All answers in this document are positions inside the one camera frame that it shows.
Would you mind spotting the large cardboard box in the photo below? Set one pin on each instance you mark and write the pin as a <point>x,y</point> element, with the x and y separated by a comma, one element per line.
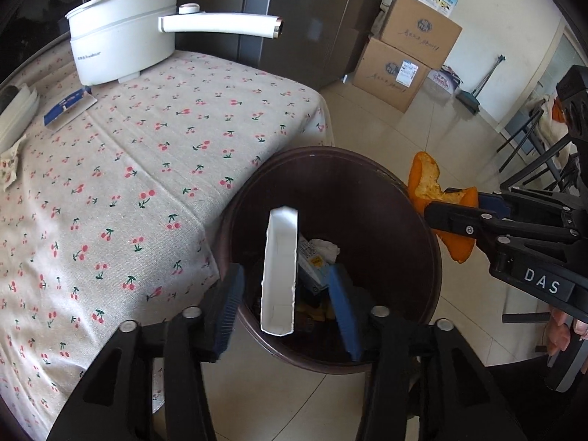
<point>418,32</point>
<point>386,78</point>

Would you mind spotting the white tissue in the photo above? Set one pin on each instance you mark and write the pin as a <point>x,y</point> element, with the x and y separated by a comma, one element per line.
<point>327,248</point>

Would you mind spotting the crumpled printed napkin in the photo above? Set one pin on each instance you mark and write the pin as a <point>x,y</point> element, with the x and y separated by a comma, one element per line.
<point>9,165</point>

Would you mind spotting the orange peel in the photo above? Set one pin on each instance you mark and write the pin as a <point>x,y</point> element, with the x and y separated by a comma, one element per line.
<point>425,179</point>

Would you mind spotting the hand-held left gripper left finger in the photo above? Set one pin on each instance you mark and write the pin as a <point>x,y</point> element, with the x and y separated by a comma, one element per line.
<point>228,305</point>

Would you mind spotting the person's right hand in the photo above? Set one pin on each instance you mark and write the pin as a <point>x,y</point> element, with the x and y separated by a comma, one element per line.
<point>562,333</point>

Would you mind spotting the flattened blue and white carton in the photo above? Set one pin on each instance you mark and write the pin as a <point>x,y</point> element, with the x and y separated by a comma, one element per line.
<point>69,109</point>

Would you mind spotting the black metal chair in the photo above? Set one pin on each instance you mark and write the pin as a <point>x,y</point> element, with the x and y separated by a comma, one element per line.
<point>523,124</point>

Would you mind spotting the dark brown trash bin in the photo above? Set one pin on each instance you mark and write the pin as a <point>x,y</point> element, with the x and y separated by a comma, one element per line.
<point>349,193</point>

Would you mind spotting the white and black countertop oven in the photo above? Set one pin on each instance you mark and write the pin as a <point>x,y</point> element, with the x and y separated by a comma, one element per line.
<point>41,18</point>

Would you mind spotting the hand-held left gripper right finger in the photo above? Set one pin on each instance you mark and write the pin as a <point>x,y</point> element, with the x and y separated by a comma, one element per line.
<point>344,312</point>

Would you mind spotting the white paper tray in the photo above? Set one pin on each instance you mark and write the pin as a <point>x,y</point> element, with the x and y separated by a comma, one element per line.
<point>278,275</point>

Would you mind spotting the green and yellow sponge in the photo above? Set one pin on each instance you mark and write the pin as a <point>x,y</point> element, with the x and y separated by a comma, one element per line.
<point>317,314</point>

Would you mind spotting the trash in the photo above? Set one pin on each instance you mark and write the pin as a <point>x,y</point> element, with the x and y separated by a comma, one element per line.
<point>312,264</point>

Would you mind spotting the white electric cooking pot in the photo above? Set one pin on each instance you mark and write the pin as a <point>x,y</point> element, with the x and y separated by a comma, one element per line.
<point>115,41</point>

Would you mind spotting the cherry print tablecloth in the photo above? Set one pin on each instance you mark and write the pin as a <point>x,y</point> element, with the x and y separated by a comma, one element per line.
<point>138,147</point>

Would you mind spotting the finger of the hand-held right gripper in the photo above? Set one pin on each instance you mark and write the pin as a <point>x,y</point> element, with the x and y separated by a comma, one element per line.
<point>494,202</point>
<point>452,218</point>

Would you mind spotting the small pink printed box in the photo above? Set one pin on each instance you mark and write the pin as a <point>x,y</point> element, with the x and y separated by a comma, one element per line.
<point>445,80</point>

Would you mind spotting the grey refrigerator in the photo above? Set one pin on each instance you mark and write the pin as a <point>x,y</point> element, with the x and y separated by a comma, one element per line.
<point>312,9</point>

